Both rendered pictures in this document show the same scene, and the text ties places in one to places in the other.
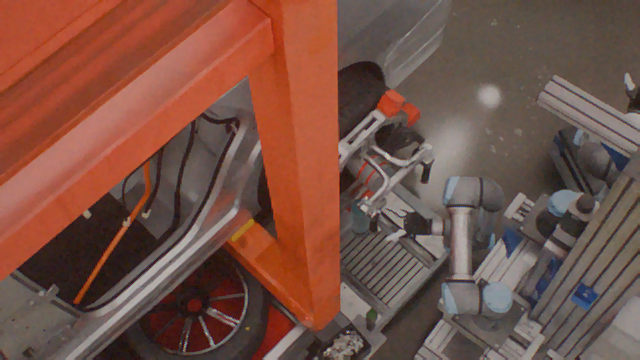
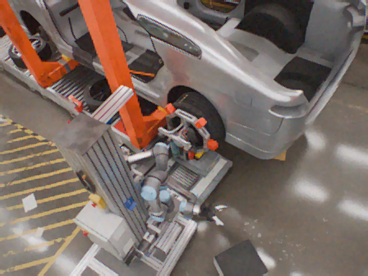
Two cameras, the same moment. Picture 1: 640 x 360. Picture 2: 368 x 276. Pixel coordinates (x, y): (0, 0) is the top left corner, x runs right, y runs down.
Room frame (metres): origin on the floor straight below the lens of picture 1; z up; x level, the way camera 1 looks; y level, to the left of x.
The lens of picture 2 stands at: (1.55, -2.23, 3.34)
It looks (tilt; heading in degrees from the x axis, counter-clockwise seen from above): 52 degrees down; 86
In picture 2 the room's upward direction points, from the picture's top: 8 degrees counter-clockwise
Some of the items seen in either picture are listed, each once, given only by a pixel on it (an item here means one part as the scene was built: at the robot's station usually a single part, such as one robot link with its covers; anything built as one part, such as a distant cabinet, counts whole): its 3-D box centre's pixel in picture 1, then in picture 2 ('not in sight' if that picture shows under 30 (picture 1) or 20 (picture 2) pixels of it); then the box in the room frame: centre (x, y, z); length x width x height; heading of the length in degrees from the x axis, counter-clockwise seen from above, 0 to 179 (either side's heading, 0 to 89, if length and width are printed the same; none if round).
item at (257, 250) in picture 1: (260, 247); (156, 116); (1.41, 0.27, 0.69); 0.52 x 0.17 x 0.35; 42
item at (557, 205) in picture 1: (563, 208); (163, 199); (1.38, -0.99, 0.98); 0.13 x 0.12 x 0.14; 64
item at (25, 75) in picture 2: not in sight; (39, 62); (-0.54, 2.54, 0.19); 1.00 x 0.86 x 0.39; 132
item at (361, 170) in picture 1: (372, 171); (183, 136); (1.67, -0.24, 0.85); 0.21 x 0.14 x 0.14; 42
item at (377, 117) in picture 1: (360, 161); (187, 131); (1.72, -0.19, 0.85); 0.54 x 0.07 x 0.54; 132
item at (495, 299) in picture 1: (494, 299); not in sight; (1.01, -0.65, 0.98); 0.13 x 0.12 x 0.14; 84
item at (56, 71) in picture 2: not in sight; (59, 62); (0.11, 1.70, 0.69); 0.52 x 0.17 x 0.35; 42
